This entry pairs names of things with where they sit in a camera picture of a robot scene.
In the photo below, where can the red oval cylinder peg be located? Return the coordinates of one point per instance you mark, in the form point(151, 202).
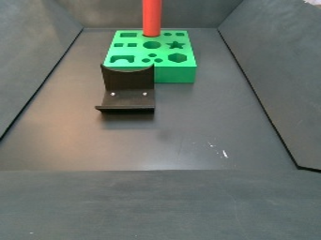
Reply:
point(151, 18)

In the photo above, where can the black curved holder bracket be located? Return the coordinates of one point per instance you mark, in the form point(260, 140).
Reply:
point(129, 90)

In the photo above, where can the green shape sorter block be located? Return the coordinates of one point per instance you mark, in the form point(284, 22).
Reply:
point(167, 52)

